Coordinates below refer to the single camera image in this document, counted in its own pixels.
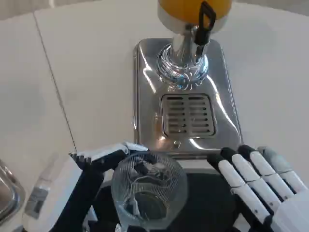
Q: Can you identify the clear ribbed glass cup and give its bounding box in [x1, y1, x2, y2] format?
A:
[111, 152, 188, 230]

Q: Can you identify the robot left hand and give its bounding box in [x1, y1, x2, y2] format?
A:
[21, 142, 149, 232]

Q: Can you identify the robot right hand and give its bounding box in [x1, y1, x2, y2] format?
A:
[207, 144, 309, 232]

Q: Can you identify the black dispenser tap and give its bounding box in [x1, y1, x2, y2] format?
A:
[194, 1, 217, 64]

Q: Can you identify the steel drip tray base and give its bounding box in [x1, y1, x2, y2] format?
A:
[132, 38, 243, 160]

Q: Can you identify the orange juice drink dispenser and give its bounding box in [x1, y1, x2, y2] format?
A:
[156, 0, 233, 90]

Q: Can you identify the black robot torso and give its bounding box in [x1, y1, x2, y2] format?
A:
[83, 168, 264, 232]

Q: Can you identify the steel tray with rounded corner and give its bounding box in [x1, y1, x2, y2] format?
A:
[0, 158, 27, 220]

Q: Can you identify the slotted steel drip grid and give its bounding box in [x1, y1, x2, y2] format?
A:
[161, 94, 216, 139]

